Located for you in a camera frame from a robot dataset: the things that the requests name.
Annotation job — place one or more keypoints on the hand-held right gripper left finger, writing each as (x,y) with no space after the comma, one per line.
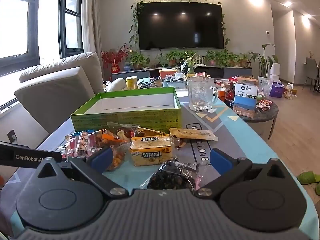
(101,158)

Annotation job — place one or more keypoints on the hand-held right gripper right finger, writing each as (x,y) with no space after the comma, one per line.
(221,161)

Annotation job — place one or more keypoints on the orange nut snack packet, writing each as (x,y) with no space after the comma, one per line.
(110,138)

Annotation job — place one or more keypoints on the pink striped snack packet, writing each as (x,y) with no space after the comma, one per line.
(80,143)

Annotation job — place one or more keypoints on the clear packet of brown snacks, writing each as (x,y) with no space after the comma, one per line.
(123,130)

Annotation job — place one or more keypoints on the beige wafer bar packet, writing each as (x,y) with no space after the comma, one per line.
(192,134)

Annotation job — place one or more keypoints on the green cardboard box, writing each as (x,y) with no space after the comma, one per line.
(125,120)

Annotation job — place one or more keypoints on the yellow cracker packet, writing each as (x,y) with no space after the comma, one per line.
(150,152)

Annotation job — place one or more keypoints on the clear packet of black snacks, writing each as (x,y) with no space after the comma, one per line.
(170,177)

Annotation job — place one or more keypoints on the brown foil snack packet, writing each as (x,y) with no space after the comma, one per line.
(152,131)

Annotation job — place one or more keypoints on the round grey side table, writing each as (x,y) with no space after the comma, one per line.
(265,120)

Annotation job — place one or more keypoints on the blue and white carton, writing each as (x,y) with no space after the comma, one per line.
(246,100)

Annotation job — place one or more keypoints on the glass mug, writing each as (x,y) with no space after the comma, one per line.
(201,95)

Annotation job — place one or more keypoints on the beige sofa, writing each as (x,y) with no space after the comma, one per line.
(57,90)

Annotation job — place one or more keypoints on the yellow can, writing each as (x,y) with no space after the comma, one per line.
(131,83)

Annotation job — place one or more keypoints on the green slipper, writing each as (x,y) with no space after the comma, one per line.
(308,177)

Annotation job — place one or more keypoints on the purple bag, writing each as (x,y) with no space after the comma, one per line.
(276,90)

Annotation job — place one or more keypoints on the blue plastic basket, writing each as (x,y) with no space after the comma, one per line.
(175,83)

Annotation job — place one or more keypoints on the orange box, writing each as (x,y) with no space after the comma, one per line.
(167,73)

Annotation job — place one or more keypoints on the potted green plant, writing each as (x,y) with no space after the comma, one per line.
(137,60)
(220,57)
(173,57)

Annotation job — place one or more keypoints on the red flower bouquet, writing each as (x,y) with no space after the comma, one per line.
(113,55)

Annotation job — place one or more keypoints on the spider plant in vase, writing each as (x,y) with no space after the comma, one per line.
(190,61)

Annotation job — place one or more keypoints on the white humidifier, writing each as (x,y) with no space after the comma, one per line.
(275,71)

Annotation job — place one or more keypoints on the large leaf potted plant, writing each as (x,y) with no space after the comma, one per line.
(263,60)

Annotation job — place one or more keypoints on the grey dining chair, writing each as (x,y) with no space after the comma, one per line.
(311,72)

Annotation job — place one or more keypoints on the beige curtain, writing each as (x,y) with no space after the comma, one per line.
(91,17)

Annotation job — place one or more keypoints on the narrow black framed window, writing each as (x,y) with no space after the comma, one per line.
(71,17)

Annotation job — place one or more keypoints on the wall socket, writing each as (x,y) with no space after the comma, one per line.
(12,136)

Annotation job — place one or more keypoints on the wall television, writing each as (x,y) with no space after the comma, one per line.
(180,25)

